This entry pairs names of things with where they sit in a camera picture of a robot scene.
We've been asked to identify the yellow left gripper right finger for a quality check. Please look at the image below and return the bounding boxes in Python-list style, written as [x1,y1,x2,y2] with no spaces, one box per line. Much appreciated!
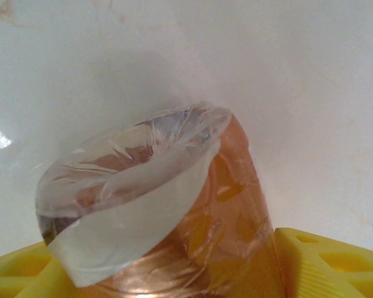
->
[274,227,373,298]

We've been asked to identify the clear bottle orange label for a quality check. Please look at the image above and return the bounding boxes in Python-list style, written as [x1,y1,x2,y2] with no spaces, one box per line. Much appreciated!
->
[34,101,288,298]

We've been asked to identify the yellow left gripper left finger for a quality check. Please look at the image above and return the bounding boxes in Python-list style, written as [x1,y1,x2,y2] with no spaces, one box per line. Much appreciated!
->
[0,242,81,298]

